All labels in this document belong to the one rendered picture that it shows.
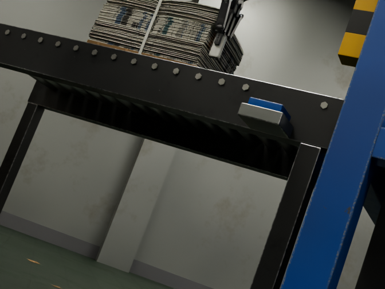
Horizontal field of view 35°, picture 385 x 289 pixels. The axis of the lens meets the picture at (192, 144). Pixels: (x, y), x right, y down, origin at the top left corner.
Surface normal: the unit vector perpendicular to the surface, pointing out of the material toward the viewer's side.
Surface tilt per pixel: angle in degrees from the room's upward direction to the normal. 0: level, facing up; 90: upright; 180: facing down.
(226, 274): 90
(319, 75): 90
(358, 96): 90
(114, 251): 90
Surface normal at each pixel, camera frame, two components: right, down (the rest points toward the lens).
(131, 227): 0.23, -0.08
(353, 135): -0.37, -0.29
